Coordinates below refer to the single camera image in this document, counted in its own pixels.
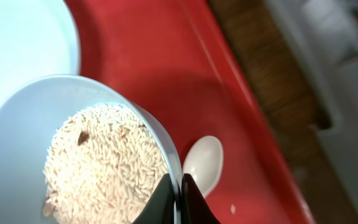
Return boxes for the red serving tray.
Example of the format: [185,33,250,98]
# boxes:
[67,0,314,223]

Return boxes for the light blue rice bowl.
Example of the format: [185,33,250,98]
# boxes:
[0,75,182,223]

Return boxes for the light blue plate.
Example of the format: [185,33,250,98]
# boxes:
[0,0,81,104]

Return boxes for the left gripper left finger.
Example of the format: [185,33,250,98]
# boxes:
[132,174,175,224]

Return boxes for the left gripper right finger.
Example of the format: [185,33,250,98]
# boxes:
[181,174,220,224]

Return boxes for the cooked rice leftovers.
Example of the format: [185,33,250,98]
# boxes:
[42,104,169,223]

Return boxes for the white plastic spoon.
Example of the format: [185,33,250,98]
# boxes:
[182,136,224,198]

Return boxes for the grey dishwasher rack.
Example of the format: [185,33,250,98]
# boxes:
[266,0,358,213]

